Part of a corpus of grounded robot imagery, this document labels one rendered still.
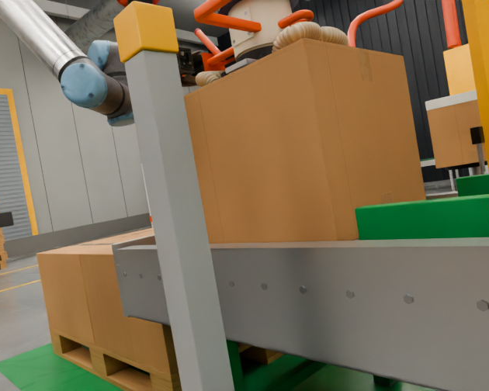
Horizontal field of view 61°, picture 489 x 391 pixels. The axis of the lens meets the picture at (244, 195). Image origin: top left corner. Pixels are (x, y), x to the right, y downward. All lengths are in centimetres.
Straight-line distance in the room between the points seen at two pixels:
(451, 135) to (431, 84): 932
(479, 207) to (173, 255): 44
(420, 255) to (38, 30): 92
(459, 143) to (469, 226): 205
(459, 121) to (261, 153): 193
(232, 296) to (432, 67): 1137
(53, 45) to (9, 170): 1033
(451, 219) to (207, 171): 60
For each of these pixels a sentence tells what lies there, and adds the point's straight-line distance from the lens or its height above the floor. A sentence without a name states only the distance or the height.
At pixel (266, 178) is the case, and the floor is 72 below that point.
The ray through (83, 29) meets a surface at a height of 493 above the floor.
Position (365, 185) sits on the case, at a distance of 91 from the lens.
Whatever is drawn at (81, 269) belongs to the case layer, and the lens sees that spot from 195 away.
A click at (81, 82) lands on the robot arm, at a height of 99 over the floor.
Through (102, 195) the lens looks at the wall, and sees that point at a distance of 1240.
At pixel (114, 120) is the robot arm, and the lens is 111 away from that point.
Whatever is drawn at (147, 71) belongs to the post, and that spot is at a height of 90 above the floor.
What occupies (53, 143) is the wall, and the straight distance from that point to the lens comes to 1203.
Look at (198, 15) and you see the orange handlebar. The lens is 98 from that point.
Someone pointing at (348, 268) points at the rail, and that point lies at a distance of 64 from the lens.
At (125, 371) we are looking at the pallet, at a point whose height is 2.
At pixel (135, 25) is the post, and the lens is 67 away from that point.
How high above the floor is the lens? 71
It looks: 1 degrees down
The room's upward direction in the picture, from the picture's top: 10 degrees counter-clockwise
